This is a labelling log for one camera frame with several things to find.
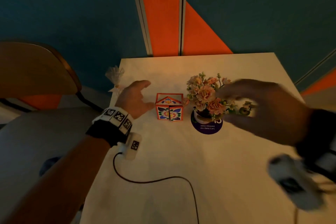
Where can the wooden chair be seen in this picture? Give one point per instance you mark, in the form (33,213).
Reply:
(34,71)

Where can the clear plastic gift bag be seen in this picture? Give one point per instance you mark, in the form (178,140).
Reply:
(115,75)

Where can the person's left hand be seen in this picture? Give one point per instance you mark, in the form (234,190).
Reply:
(132,100)

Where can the person's left thumb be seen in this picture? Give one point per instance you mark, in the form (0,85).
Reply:
(148,107)

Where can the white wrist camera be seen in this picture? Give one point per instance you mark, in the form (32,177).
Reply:
(294,179)
(131,146)

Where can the pink artificial flower bouquet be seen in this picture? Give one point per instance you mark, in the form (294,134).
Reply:
(206,94)

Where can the orange floral paper box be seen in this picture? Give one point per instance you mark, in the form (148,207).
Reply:
(169,109)

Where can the person's left forearm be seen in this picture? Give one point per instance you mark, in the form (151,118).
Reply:
(60,179)

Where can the person's right hand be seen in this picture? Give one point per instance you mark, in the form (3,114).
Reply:
(278,113)

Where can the round purple sticker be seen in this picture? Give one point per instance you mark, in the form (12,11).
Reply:
(207,128)

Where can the person's right thumb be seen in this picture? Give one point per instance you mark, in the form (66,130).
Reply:
(241,121)

